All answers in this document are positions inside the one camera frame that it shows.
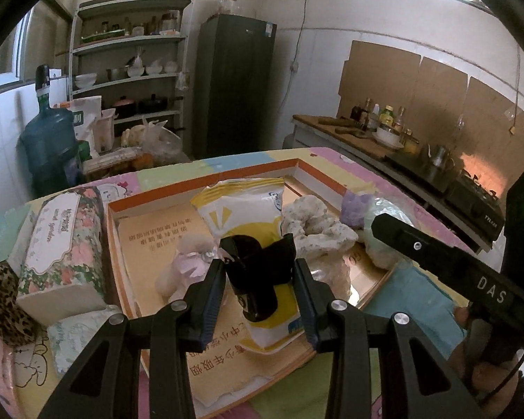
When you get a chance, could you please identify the glass jar on refrigerator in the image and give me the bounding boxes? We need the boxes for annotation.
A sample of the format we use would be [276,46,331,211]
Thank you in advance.
[218,0,240,15]

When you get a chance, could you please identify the brown cardboard wall panel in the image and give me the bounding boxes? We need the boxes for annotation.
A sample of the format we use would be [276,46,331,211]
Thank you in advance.
[337,41,524,198]

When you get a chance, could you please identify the blue water jug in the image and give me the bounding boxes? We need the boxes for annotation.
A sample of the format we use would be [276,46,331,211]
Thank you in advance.
[20,64,84,197]

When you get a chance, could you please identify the white plush unicorn toy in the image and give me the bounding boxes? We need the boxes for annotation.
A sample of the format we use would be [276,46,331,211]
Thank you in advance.
[340,189,417,271]

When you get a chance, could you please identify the kitchen counter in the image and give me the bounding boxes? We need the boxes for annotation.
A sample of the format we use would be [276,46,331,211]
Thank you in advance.
[283,115,493,253]

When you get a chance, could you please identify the white speckled scrunchie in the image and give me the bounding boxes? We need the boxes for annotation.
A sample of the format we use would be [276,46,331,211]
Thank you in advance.
[281,195,359,262]

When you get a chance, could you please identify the leopard print cloth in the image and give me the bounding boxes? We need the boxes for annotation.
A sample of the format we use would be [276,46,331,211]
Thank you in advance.
[0,261,37,347]

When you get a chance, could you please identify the black gas stove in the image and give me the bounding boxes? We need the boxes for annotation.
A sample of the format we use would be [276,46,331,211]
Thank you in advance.
[445,173,504,242]

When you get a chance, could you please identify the orange rimmed cardboard box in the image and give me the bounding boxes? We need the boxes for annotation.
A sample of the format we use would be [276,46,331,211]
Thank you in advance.
[104,158,397,419]

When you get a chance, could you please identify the black haired doll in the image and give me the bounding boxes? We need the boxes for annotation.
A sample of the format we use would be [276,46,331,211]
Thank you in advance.
[191,178,302,354]

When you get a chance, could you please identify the grey metal shelf rack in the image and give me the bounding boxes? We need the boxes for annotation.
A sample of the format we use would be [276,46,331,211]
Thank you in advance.
[69,0,195,136]

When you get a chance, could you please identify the pale green tissue pack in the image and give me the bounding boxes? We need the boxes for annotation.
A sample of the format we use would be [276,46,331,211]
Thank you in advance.
[47,304,121,377]

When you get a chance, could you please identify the white bowl on counter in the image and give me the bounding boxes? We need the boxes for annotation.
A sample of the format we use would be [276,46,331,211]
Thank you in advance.
[373,127,402,149]

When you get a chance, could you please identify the person's right hand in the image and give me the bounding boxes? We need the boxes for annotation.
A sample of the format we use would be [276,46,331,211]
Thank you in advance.
[448,307,524,418]

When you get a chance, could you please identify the clear plastic bag of food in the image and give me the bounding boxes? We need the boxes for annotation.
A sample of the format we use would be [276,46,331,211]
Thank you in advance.
[121,121,189,167]

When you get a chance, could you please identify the pink plush doll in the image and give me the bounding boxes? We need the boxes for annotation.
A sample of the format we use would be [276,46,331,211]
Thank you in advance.
[155,234,219,304]

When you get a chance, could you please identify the dark green refrigerator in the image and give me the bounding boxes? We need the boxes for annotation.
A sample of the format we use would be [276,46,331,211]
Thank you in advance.
[191,14,277,159]

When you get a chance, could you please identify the floral tissue pack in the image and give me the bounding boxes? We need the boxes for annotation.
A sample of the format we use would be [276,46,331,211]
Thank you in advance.
[17,187,106,327]

